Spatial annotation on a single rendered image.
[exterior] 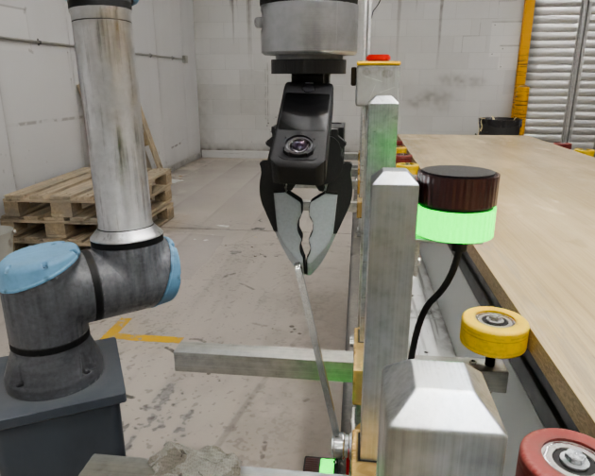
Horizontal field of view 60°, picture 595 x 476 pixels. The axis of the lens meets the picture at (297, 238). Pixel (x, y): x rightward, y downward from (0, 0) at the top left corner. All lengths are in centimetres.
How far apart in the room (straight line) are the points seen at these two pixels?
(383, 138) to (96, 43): 63
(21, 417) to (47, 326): 17
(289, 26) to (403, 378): 36
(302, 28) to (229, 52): 790
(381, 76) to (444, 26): 734
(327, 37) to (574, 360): 43
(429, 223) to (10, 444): 95
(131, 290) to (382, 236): 78
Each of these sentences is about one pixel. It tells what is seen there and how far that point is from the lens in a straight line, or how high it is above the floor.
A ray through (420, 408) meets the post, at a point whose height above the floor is 110.
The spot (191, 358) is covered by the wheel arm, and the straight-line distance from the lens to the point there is 73.
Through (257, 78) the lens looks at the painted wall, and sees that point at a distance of 826.
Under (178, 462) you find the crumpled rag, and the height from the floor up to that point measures 87.
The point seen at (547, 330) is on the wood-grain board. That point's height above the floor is 90.
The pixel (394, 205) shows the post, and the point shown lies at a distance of 39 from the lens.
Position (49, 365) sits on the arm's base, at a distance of 113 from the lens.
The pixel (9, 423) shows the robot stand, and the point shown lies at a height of 59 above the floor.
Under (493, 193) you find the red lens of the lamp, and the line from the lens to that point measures 40.
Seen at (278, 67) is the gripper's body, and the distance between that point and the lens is 49.
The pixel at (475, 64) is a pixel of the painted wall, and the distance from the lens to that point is 826.
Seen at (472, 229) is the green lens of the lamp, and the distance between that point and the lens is 39.
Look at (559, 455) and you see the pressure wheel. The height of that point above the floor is 90.
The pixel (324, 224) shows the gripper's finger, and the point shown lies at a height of 106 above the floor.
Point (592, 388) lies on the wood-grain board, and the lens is 60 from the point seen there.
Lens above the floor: 119
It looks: 17 degrees down
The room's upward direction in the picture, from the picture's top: straight up
